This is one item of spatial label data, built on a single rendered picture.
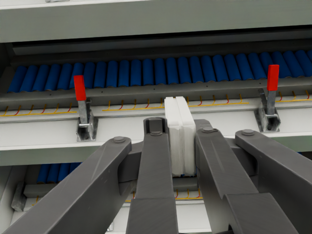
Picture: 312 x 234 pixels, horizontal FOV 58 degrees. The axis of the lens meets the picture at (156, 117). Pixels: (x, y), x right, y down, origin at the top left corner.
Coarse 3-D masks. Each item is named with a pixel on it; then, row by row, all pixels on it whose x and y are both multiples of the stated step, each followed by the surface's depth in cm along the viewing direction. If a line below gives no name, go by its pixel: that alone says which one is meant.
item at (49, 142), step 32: (256, 32) 49; (288, 32) 49; (0, 64) 51; (288, 96) 45; (0, 128) 44; (32, 128) 43; (64, 128) 43; (128, 128) 42; (224, 128) 41; (256, 128) 41; (288, 128) 41; (0, 160) 43; (32, 160) 43; (64, 160) 44
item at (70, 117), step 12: (204, 108) 43; (216, 108) 43; (228, 108) 43; (240, 108) 43; (252, 108) 43; (276, 108) 43; (288, 108) 43; (0, 120) 44; (12, 120) 44; (24, 120) 44; (36, 120) 44; (48, 120) 44
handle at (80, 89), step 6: (78, 78) 39; (78, 84) 39; (78, 90) 39; (84, 90) 40; (78, 96) 39; (84, 96) 39; (78, 102) 40; (84, 102) 40; (84, 108) 40; (84, 114) 40; (84, 120) 40
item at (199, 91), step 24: (0, 96) 45; (24, 96) 44; (48, 96) 44; (72, 96) 44; (96, 96) 44; (120, 96) 44; (144, 96) 44; (168, 96) 44; (192, 96) 44; (216, 96) 44; (240, 96) 44
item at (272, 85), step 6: (270, 66) 38; (276, 66) 38; (270, 72) 38; (276, 72) 38; (270, 78) 38; (276, 78) 38; (270, 84) 38; (276, 84) 38; (270, 90) 39; (276, 90) 39; (270, 96) 39; (270, 102) 39; (270, 108) 40; (270, 114) 40
